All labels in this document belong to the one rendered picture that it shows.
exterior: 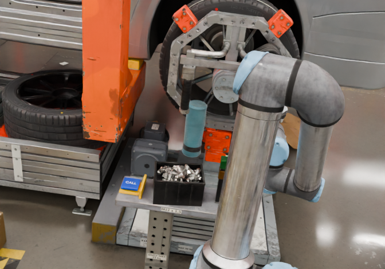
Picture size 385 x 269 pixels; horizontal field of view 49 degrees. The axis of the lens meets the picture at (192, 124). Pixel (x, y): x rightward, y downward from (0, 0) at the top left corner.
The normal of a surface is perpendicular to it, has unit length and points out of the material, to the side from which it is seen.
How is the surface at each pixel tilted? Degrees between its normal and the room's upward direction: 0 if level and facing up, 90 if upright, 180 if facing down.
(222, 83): 90
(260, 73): 66
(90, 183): 90
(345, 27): 90
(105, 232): 90
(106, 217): 0
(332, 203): 0
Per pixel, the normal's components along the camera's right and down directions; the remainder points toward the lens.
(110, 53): -0.08, 0.46
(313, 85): 0.11, 0.07
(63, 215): 0.11, -0.88
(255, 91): -0.47, 0.22
